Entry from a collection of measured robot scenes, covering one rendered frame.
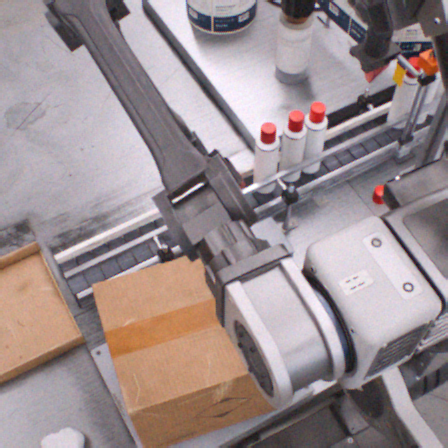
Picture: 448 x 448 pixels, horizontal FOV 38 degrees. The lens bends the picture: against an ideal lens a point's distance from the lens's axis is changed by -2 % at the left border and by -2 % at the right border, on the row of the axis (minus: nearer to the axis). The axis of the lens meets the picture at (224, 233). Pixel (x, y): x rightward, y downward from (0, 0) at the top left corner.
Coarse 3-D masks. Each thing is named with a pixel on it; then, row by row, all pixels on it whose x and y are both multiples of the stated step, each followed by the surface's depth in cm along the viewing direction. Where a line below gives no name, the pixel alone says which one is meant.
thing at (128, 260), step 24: (384, 120) 165; (336, 144) 161; (360, 144) 161; (384, 144) 161; (336, 168) 157; (120, 240) 147; (168, 240) 147; (72, 264) 144; (120, 264) 144; (72, 288) 141
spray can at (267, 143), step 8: (264, 128) 137; (272, 128) 137; (264, 136) 138; (272, 136) 137; (256, 144) 141; (264, 144) 140; (272, 144) 140; (256, 152) 142; (264, 152) 140; (272, 152) 140; (256, 160) 145; (264, 160) 143; (272, 160) 143; (256, 168) 147; (264, 168) 145; (272, 168) 145; (256, 176) 149; (264, 176) 147; (272, 184) 151; (264, 192) 152
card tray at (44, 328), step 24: (0, 264) 147; (24, 264) 149; (0, 288) 146; (24, 288) 146; (48, 288) 146; (0, 312) 143; (24, 312) 143; (48, 312) 143; (0, 336) 140; (24, 336) 140; (48, 336) 140; (72, 336) 140; (0, 360) 137; (24, 360) 137
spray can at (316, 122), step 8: (312, 104) 141; (320, 104) 141; (312, 112) 140; (320, 112) 140; (312, 120) 142; (320, 120) 142; (312, 128) 143; (320, 128) 143; (312, 136) 145; (320, 136) 145; (312, 144) 147; (320, 144) 148; (304, 152) 150; (312, 152) 149; (320, 152) 150; (312, 168) 154
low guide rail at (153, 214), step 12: (384, 108) 163; (360, 120) 161; (336, 132) 160; (252, 168) 153; (144, 216) 146; (156, 216) 148; (120, 228) 144; (132, 228) 146; (96, 240) 143; (72, 252) 141
